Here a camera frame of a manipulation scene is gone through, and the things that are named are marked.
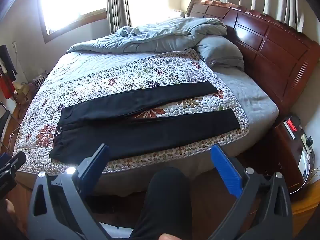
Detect white slatted basket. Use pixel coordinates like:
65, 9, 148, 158
31, 74, 48, 90

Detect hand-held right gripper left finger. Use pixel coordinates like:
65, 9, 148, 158
27, 144, 112, 240

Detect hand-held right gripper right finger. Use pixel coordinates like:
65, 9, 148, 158
211, 144, 293, 240

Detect red-brown wooden headboard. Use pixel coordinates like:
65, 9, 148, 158
185, 0, 320, 115

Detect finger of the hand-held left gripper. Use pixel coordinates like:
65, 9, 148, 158
0, 151, 27, 199

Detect white box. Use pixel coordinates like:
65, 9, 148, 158
300, 147, 313, 178

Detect grey-blue duvet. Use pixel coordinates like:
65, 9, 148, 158
65, 17, 228, 54

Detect cardboard box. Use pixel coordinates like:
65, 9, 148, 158
15, 82, 31, 98

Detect black hanging clothes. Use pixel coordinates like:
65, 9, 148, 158
0, 45, 18, 80

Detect grey pillow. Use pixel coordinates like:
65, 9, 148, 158
196, 34, 245, 72

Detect grey bed sheet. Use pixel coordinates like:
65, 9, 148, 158
19, 44, 280, 198

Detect red lamp stand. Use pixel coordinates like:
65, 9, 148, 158
0, 72, 15, 100

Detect person's leg in black trousers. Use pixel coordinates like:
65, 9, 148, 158
130, 167, 194, 240

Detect floral quilted blanket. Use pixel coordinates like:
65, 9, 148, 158
12, 48, 250, 175

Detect clock with red display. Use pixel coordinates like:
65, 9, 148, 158
284, 120, 299, 140

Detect narrow grey striped curtain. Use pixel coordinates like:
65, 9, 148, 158
106, 0, 132, 34

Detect dark wooden nightstand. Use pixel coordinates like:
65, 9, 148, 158
272, 115, 317, 195

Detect black pants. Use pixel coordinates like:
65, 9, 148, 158
49, 80, 240, 161

